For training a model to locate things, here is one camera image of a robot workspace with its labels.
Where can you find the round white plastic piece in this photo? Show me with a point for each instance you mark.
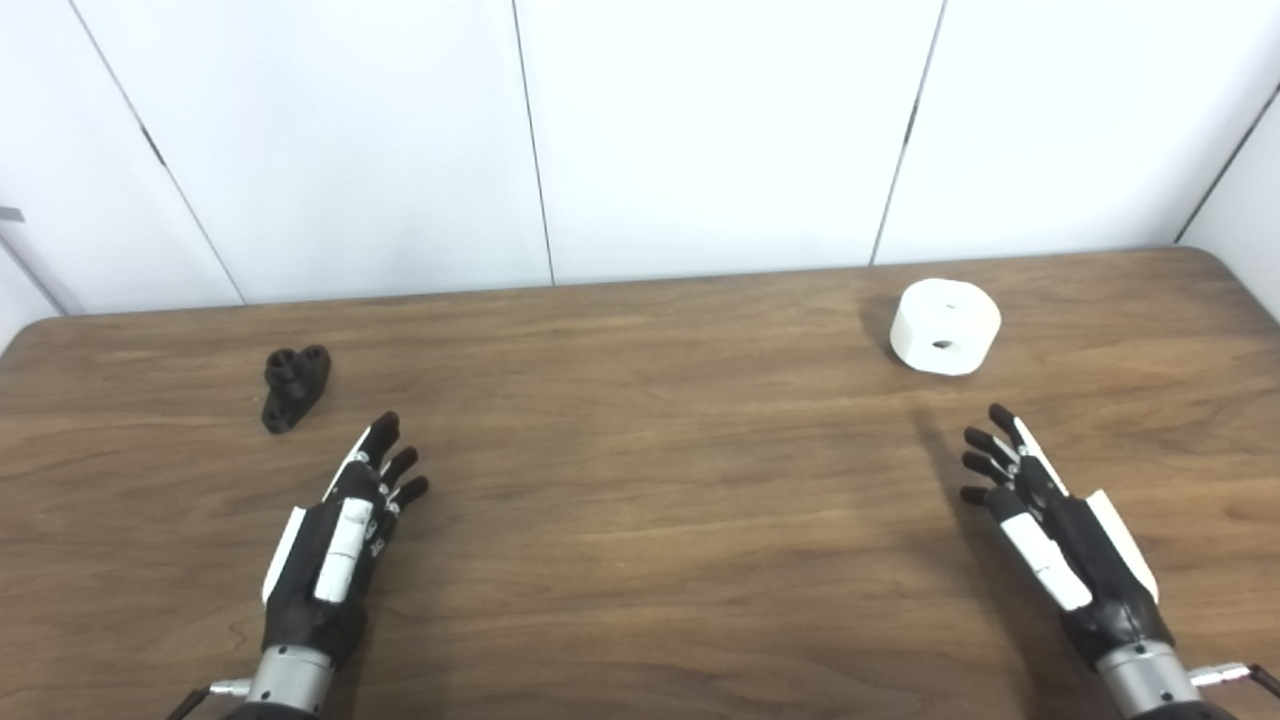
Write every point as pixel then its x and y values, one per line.
pixel 945 320

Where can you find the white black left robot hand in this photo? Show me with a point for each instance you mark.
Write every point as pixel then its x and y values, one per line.
pixel 320 590

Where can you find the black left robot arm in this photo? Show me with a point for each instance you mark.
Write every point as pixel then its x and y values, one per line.
pixel 290 685

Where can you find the black plastic holder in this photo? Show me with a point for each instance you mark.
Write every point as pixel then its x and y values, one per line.
pixel 292 385

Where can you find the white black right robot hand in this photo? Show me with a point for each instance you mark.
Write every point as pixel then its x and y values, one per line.
pixel 1100 580

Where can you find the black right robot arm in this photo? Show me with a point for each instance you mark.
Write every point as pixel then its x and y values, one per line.
pixel 1150 685

